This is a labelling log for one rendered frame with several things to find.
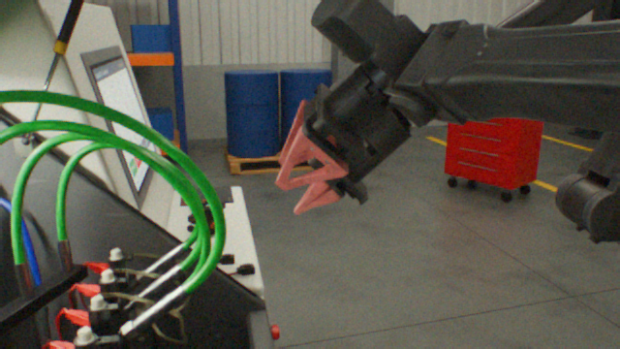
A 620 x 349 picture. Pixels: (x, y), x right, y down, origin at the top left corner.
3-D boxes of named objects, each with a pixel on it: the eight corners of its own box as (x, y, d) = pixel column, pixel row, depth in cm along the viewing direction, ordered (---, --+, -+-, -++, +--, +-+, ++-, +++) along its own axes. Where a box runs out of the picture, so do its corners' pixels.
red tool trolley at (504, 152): (442, 187, 491) (449, 98, 466) (468, 178, 520) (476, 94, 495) (509, 206, 441) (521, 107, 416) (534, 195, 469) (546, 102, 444)
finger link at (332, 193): (275, 183, 79) (320, 142, 77) (307, 214, 80) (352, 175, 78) (269, 197, 73) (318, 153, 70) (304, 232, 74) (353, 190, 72)
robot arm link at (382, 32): (435, 130, 45) (492, 50, 44) (344, 47, 39) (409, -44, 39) (370, 109, 55) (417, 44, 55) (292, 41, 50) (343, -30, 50)
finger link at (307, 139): (254, 178, 54) (316, 119, 50) (261, 147, 60) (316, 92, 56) (301, 215, 56) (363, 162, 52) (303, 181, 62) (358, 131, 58)
